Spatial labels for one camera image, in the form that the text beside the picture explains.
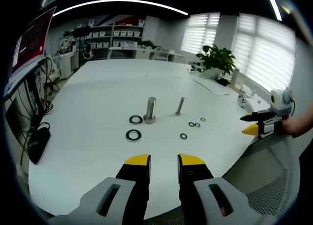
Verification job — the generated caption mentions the ceiling light strip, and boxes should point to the ceiling light strip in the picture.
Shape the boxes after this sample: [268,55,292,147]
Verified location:
[52,0,189,17]

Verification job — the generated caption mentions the white office chair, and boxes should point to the white office chair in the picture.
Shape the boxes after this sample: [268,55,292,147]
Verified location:
[82,44,95,60]

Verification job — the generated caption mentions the green potted plant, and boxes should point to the green potted plant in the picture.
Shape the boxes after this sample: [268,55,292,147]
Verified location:
[195,43,238,78]

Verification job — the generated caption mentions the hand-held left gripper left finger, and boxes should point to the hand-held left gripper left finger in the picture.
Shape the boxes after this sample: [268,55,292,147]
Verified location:
[48,154,152,225]

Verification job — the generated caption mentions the window blinds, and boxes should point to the window blinds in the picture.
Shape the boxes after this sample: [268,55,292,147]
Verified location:
[180,12,297,85]

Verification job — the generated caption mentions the thin threaded steel stud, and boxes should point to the thin threaded steel stud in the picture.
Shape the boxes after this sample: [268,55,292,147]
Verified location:
[175,96,185,116]

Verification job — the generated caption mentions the large black washer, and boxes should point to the large black washer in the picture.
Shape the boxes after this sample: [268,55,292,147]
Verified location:
[125,129,142,143]
[129,115,144,126]

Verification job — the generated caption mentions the computer monitor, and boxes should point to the computer monitor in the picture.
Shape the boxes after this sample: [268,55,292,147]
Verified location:
[9,5,57,75]

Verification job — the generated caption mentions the person's right hand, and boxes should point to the person's right hand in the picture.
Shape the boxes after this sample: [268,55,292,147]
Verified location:
[281,116,307,138]

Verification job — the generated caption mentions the white bottle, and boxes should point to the white bottle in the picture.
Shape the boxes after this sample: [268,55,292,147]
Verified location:
[232,68,241,87]

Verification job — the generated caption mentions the black computer mouse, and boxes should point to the black computer mouse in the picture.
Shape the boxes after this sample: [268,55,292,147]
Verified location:
[27,126,51,165]

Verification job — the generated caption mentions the thick threaded steel stud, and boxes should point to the thick threaded steel stud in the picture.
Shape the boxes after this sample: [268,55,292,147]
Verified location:
[143,96,157,125]

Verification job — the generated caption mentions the black cable bundle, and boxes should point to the black cable bundle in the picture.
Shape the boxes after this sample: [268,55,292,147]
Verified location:
[18,57,61,166]

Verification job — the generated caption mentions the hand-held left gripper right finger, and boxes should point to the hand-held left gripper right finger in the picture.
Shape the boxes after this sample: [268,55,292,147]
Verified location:
[177,153,280,225]

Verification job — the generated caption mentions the grey mesh office chair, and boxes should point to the grey mesh office chair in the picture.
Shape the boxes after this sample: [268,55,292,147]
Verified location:
[221,133,302,217]

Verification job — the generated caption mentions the shelf with white bins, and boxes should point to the shelf with white bins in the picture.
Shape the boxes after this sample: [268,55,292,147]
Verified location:
[58,18,145,61]

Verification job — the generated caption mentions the white game controller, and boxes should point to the white game controller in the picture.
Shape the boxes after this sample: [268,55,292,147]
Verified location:
[236,93,254,111]

